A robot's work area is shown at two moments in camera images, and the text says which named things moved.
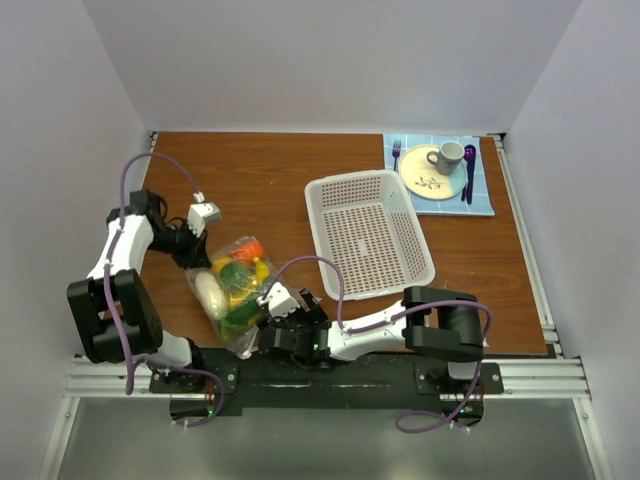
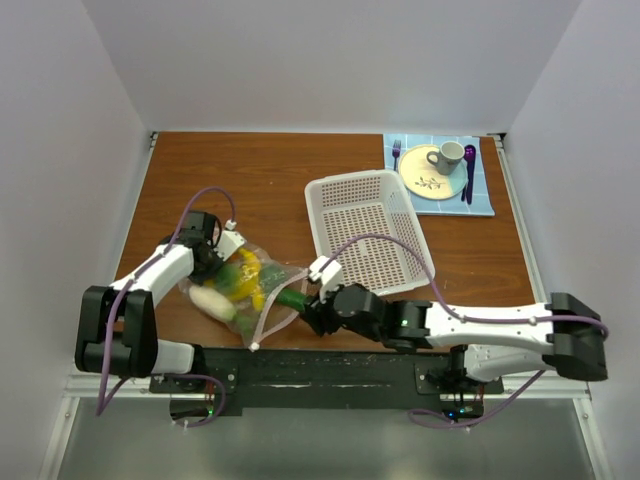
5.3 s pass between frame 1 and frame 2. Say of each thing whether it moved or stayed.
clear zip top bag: moved
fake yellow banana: moved
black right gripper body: moved
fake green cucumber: moved
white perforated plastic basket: stayed
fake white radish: moved
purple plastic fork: stayed
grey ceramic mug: stayed
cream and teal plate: stayed
